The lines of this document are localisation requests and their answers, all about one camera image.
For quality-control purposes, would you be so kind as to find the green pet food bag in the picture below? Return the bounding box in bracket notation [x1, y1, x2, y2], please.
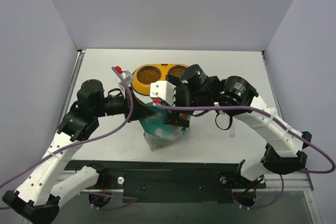
[139, 103, 191, 152]

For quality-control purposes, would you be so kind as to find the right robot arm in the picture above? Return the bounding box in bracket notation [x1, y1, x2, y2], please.
[150, 64, 311, 187]

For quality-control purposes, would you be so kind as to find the clear plastic scoop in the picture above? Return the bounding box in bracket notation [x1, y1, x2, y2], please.
[228, 119, 236, 137]

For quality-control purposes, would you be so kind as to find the kibble in left bowl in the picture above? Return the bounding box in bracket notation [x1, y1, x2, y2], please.
[137, 69, 161, 85]

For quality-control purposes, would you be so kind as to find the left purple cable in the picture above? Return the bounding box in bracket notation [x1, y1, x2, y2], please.
[0, 66, 135, 210]

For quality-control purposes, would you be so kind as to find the yellow double bowl feeder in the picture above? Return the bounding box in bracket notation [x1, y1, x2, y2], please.
[131, 63, 188, 96]

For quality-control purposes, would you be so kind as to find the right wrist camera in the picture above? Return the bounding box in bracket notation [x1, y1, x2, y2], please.
[149, 80, 176, 106]

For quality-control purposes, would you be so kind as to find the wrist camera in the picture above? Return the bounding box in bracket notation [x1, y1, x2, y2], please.
[115, 66, 134, 94]
[149, 80, 176, 106]

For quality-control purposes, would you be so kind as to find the left steel bowl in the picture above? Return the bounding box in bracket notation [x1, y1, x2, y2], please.
[136, 66, 161, 85]

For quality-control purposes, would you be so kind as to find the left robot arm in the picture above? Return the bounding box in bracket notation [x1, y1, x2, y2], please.
[2, 79, 146, 223]

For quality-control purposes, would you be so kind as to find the aluminium frame rail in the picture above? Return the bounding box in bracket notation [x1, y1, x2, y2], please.
[51, 165, 321, 223]

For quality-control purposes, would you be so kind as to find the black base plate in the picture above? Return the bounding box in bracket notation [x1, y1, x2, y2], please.
[65, 161, 278, 204]

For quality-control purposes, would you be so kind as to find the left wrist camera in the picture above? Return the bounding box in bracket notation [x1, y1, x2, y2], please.
[115, 66, 134, 94]

